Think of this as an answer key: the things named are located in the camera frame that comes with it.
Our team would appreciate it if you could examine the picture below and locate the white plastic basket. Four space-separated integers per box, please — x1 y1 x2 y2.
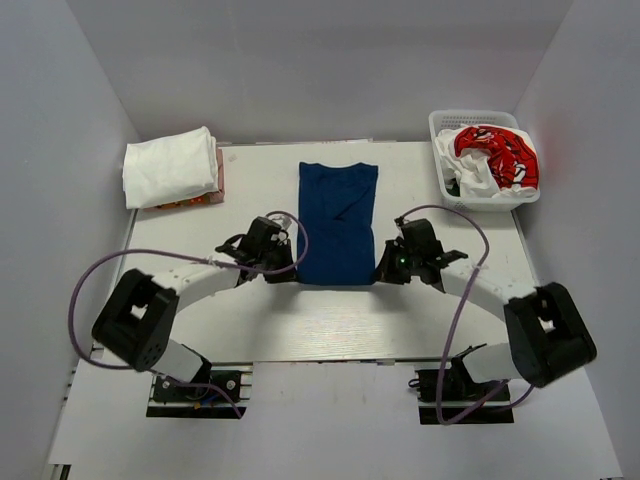
428 110 540 212

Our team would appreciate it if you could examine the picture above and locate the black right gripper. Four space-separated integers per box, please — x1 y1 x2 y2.
371 240 422 285

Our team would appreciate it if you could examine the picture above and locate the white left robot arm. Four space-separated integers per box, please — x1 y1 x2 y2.
92 211 305 399

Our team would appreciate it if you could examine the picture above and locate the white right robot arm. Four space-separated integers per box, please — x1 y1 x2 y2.
374 217 597 399

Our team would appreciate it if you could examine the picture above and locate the folded white t-shirt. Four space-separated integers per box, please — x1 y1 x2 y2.
122 127 219 210

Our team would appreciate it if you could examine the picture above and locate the blue Mickey t-shirt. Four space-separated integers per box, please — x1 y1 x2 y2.
297 162 379 287

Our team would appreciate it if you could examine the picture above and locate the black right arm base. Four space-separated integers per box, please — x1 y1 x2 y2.
408 369 514 426

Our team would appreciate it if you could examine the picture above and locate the folded pink t-shirt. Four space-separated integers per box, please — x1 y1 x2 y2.
210 147 225 205

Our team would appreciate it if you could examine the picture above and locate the folded red patterned t-shirt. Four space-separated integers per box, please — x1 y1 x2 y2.
149 194 211 210

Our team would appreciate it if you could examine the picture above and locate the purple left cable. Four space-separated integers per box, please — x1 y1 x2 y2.
68 211 310 419

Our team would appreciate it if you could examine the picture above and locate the purple cable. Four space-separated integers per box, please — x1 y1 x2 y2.
68 211 310 419
394 204 536 426

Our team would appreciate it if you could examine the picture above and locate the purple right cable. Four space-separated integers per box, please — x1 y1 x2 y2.
394 204 536 426

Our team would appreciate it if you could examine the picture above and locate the white t-shirt with red print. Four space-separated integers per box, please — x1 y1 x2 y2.
433 124 540 199

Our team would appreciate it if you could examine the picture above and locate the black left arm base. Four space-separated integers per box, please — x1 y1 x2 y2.
146 364 253 420

